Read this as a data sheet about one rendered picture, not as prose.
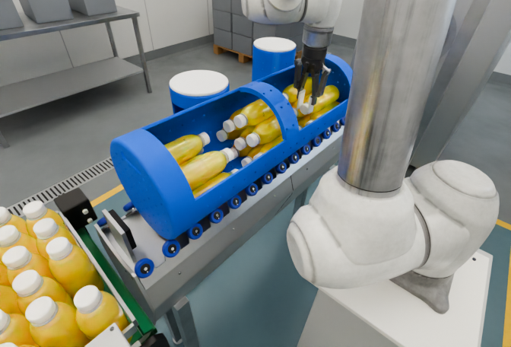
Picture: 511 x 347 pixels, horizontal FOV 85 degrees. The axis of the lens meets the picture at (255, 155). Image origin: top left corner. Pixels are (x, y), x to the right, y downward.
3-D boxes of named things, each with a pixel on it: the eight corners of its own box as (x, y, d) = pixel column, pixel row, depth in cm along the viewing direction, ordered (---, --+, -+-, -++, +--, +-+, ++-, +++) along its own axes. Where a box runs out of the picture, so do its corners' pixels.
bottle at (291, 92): (315, 74, 116) (287, 87, 105) (319, 90, 117) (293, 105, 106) (301, 77, 121) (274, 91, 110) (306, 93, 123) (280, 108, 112)
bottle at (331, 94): (343, 97, 111) (317, 113, 101) (329, 103, 117) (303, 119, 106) (334, 81, 111) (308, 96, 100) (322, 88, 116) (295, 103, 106)
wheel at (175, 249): (176, 236, 72) (172, 235, 73) (160, 246, 69) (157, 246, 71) (184, 250, 73) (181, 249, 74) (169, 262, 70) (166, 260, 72)
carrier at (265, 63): (290, 152, 238) (267, 137, 255) (305, 47, 184) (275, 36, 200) (265, 165, 223) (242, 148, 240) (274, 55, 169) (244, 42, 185)
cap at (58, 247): (65, 237, 59) (62, 232, 58) (74, 248, 57) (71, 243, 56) (46, 249, 57) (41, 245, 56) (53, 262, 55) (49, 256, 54)
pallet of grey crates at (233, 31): (300, 59, 458) (312, -28, 384) (271, 73, 408) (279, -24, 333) (245, 42, 514) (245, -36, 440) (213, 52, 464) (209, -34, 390)
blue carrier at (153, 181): (347, 128, 122) (368, 65, 104) (180, 261, 71) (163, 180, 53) (296, 104, 137) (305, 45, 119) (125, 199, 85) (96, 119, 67)
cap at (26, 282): (45, 272, 53) (40, 267, 52) (36, 293, 50) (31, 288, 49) (22, 275, 53) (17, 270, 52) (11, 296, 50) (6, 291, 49)
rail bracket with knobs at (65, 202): (103, 225, 84) (91, 202, 78) (77, 240, 80) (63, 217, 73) (88, 207, 89) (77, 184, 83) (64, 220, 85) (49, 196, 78)
